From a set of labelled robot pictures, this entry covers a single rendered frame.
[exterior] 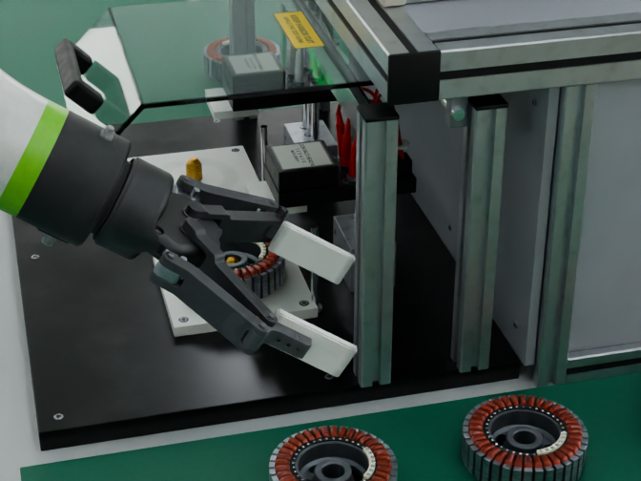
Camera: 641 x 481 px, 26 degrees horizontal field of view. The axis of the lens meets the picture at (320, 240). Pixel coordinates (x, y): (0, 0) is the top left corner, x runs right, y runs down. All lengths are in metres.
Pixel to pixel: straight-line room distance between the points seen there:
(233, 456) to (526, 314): 0.31
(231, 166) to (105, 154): 0.67
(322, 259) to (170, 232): 0.17
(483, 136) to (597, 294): 0.22
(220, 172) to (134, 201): 0.65
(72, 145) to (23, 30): 1.22
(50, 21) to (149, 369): 1.02
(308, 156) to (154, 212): 0.39
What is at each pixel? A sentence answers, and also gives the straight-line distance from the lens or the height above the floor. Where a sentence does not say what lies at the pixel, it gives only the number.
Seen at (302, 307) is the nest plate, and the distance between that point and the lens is 1.43.
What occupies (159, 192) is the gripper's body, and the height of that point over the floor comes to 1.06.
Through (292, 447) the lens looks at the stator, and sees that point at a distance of 1.24.
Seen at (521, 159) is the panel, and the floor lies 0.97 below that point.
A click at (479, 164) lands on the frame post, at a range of 1.25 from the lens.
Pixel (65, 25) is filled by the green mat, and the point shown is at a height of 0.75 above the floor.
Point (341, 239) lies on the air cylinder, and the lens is 1.49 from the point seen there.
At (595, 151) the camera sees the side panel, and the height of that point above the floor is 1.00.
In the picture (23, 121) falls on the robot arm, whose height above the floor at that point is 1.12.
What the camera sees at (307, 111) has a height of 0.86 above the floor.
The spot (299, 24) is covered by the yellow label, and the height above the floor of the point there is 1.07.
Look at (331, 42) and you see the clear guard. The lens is 1.32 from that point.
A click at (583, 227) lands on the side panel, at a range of 1.32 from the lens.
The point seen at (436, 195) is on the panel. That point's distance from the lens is 1.58.
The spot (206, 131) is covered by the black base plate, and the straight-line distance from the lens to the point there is 1.83.
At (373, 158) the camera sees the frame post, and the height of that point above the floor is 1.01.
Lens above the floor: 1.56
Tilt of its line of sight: 30 degrees down
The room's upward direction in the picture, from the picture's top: straight up
